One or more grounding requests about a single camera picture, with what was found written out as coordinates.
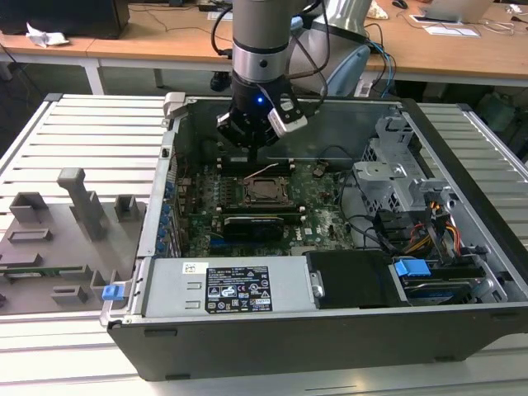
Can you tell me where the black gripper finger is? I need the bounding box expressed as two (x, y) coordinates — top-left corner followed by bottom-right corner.
(252, 125), (283, 162)
(216, 110), (255, 162)

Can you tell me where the wire locking lever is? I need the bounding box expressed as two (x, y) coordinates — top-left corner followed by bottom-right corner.
(243, 163), (282, 180)

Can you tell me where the silver CPU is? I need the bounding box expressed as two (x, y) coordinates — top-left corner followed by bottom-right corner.
(252, 182), (281, 199)

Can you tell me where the metal socket cover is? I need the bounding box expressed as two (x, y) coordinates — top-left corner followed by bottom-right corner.
(242, 176), (292, 206)

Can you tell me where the CPU socket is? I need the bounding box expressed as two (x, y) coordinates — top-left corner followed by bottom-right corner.
(241, 176), (293, 207)

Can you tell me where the black chair base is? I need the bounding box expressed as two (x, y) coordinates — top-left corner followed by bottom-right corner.
(210, 71), (232, 92)

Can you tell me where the green RAM stick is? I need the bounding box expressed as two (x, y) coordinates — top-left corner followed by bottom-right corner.
(0, 266), (83, 277)
(220, 209), (303, 224)

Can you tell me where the black graphics card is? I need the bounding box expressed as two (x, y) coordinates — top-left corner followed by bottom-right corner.
(222, 214), (285, 243)

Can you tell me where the green motherboard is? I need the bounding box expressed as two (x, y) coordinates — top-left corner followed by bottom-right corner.
(175, 158), (356, 257)

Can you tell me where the wooden desk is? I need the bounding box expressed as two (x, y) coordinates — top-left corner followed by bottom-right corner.
(0, 0), (528, 96)

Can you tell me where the metal drive cage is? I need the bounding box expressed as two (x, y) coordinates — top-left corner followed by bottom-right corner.
(352, 115), (459, 215)

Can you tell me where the black plastic shroud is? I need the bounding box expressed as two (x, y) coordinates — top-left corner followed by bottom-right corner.
(307, 250), (409, 310)

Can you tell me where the grey power supply with label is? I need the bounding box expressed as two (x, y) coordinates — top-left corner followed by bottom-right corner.
(142, 255), (321, 318)

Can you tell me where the grey parts rack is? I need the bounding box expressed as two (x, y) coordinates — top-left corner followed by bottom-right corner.
(0, 167), (148, 317)

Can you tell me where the hard disk in blue carrier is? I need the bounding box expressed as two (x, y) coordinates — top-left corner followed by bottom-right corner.
(394, 256), (479, 307)

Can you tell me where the black box on desk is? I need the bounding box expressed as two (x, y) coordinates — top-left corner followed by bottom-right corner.
(0, 0), (131, 40)

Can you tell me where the blue case latch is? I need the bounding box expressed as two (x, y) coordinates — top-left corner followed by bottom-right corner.
(101, 284), (125, 303)

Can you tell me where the crumpled white paper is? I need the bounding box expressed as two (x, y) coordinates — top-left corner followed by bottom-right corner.
(25, 22), (70, 49)

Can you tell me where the black and grey PC case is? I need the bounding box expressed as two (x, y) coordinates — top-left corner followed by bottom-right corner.
(101, 91), (528, 383)

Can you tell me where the grey laptop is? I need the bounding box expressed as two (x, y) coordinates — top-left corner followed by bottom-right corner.
(418, 0), (494, 24)

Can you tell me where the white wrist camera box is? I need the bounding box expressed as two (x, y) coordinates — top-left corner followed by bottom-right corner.
(266, 93), (309, 139)

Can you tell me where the grey case handle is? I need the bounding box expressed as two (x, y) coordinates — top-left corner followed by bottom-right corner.
(163, 91), (189, 121)

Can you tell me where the black wire bundle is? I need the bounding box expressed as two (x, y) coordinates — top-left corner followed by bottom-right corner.
(341, 171), (417, 255)

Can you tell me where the orange yellow wire bundle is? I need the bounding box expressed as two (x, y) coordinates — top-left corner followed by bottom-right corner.
(406, 218), (461, 255)

